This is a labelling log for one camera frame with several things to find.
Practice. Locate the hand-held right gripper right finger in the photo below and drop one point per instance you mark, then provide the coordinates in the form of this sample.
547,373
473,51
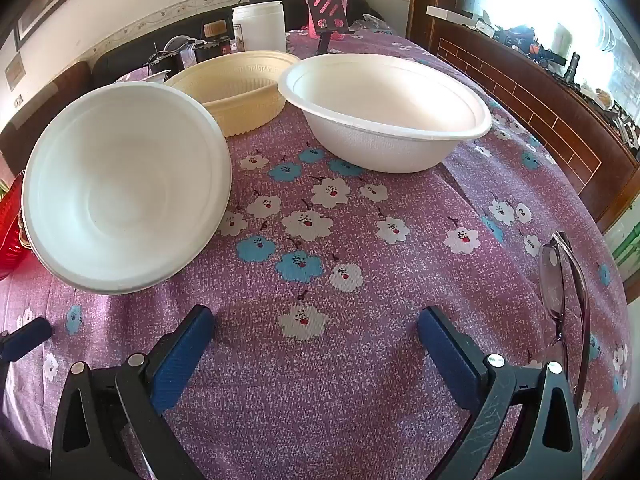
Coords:
447,355

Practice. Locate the wide white paper bowl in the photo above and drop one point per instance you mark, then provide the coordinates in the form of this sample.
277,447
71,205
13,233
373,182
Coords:
380,100

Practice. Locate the dark jar with cork lid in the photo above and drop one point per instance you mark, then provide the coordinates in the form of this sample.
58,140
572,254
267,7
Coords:
215,47

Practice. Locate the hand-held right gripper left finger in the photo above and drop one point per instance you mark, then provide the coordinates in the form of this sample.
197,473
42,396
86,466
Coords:
182,355

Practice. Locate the white plastic jar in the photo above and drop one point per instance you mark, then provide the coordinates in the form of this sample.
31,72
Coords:
260,30

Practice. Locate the black phone stand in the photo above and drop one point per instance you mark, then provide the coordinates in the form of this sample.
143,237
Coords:
325,10

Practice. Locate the black sofa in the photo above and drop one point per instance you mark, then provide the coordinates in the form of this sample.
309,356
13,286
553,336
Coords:
125,57

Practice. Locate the brown brick-pattern window counter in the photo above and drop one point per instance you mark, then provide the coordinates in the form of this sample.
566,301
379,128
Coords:
525,100

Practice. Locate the purple floral tablecloth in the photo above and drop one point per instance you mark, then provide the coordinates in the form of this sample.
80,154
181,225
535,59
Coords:
350,260

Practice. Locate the wall switch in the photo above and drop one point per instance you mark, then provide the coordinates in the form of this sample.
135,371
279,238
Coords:
18,101

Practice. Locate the flat white box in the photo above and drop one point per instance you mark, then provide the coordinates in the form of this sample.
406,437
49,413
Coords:
452,14

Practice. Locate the beige patterned plastic bowl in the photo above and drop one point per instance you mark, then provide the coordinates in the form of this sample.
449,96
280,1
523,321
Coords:
240,105

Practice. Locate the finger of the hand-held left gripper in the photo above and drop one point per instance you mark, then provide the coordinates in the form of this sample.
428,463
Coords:
27,336

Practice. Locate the deep white paper bowl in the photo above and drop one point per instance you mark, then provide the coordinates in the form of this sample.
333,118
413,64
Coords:
125,185

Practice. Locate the red glass plates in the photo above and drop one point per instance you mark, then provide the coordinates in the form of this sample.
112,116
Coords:
10,240

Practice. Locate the eyeglasses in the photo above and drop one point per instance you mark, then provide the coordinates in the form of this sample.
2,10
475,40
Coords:
552,285

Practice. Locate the clear plastic bag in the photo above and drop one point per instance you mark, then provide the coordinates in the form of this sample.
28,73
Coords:
367,22

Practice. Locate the black jar with metal lid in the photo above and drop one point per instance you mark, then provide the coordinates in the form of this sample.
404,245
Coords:
175,57

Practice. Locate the small wall plaque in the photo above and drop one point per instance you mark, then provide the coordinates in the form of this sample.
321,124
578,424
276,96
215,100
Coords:
15,72

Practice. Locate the green bamboo-print panel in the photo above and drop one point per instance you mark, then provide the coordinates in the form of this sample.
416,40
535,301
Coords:
627,260

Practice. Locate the framed painting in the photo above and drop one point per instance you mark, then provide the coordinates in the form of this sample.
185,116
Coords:
45,10

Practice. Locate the pile of assorted tools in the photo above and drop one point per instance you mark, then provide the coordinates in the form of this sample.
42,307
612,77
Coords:
535,50

